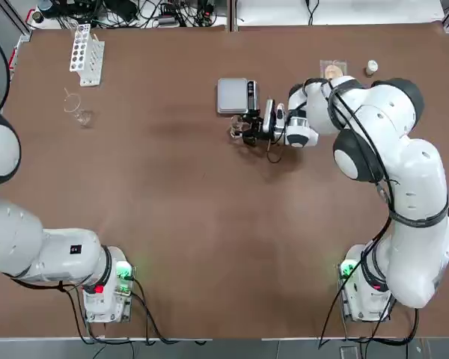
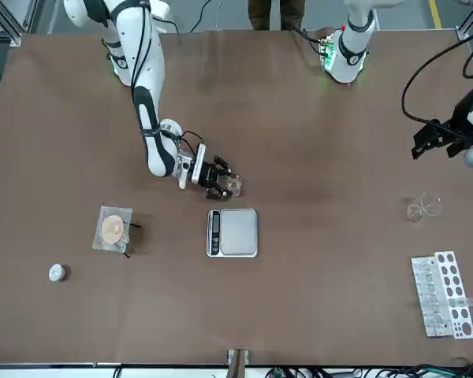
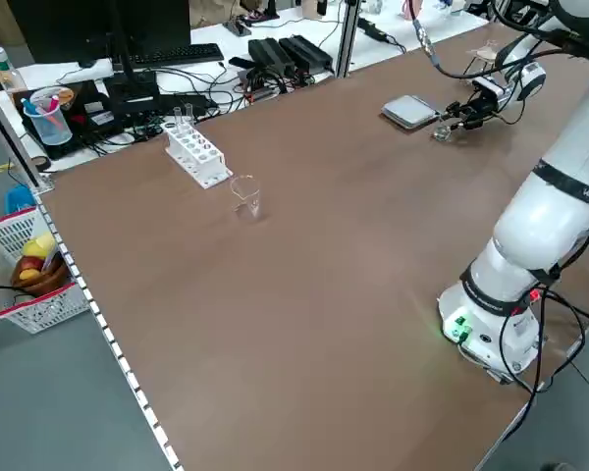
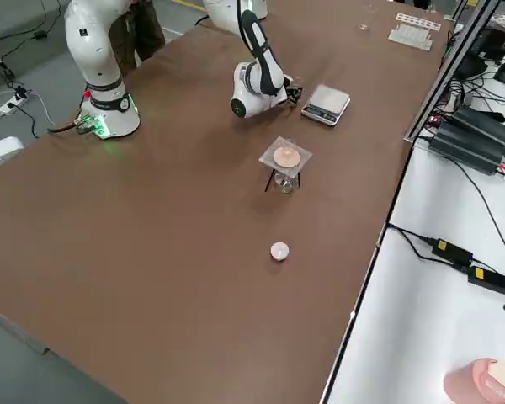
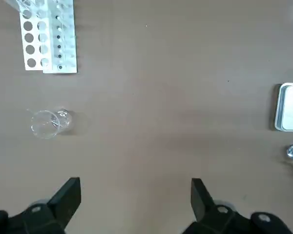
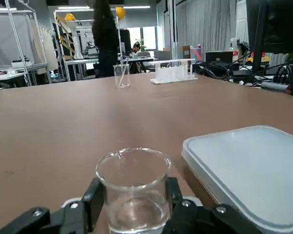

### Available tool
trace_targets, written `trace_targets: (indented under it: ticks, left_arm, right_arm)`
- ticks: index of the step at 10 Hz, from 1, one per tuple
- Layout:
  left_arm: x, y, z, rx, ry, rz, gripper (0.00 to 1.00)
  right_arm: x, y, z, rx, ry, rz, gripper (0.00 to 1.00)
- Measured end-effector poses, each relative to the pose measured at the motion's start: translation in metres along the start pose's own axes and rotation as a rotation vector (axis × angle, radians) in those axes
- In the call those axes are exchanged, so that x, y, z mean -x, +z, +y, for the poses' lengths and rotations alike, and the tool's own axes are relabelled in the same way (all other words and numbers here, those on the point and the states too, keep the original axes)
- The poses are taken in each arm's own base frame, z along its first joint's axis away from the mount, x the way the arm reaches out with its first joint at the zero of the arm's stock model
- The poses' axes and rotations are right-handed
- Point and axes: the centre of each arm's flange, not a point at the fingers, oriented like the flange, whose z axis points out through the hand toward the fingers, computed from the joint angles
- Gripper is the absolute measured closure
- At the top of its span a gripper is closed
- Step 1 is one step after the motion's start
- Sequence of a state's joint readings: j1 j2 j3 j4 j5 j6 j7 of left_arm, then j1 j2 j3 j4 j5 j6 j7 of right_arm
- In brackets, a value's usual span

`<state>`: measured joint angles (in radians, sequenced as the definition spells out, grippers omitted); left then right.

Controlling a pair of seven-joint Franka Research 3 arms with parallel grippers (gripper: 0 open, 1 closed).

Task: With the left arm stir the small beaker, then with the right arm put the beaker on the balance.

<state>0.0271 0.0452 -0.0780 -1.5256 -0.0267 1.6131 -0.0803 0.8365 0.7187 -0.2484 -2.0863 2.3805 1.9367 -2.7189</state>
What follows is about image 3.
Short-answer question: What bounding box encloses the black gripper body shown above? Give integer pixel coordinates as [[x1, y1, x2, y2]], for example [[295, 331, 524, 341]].
[[465, 91, 495, 125]]

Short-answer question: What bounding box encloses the silver digital balance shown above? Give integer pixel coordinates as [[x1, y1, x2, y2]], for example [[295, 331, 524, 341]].
[[381, 94, 441, 131]]

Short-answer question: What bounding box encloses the black tripod stand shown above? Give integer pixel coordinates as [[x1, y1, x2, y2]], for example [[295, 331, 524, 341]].
[[462, 53, 500, 78]]

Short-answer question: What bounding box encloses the black power adapter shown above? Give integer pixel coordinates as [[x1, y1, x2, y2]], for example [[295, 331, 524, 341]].
[[355, 18, 390, 43]]

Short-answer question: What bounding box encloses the black finned power supply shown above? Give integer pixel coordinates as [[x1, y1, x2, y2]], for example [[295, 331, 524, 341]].
[[247, 37, 296, 79], [278, 34, 335, 73]]

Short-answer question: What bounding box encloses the white test tube rack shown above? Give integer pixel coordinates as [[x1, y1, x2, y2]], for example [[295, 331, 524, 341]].
[[164, 121, 235, 190]]

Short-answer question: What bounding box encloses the black keyboard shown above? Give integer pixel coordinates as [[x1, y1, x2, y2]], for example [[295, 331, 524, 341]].
[[126, 42, 226, 70]]

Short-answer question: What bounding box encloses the black monitor stand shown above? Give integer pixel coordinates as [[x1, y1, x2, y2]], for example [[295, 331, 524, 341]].
[[102, 0, 162, 107]]

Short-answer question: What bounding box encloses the black equipment box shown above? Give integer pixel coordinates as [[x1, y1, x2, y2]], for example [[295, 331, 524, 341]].
[[14, 80, 122, 162]]

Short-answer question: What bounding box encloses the black computer monitor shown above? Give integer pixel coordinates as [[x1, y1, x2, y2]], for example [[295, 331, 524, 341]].
[[7, 0, 192, 66]]

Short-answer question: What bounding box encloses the clear measuring cup with pens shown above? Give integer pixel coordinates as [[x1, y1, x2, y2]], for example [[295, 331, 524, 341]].
[[22, 86, 75, 147]]

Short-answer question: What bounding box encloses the yellow fruit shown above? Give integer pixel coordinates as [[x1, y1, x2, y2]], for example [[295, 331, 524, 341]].
[[22, 233, 57, 260]]

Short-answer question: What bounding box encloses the blue plastic item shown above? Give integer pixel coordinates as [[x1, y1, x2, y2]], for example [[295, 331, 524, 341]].
[[4, 184, 38, 215]]

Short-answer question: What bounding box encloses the brown wooden bowl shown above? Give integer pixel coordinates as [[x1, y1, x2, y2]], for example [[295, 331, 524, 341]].
[[10, 254, 71, 298]]

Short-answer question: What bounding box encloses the clear bottle with white cap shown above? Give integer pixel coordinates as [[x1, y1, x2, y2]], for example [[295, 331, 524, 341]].
[[0, 46, 29, 94]]

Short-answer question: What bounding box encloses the white plastic basket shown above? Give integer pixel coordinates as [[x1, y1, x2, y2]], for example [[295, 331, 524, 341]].
[[0, 205, 90, 336]]

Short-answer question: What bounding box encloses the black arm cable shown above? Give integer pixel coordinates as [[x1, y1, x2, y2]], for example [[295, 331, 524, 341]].
[[500, 28, 589, 396], [410, 0, 526, 125]]

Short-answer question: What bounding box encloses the aluminium corner frame post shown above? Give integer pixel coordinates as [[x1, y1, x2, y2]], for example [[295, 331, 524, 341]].
[[0, 78, 55, 193]]

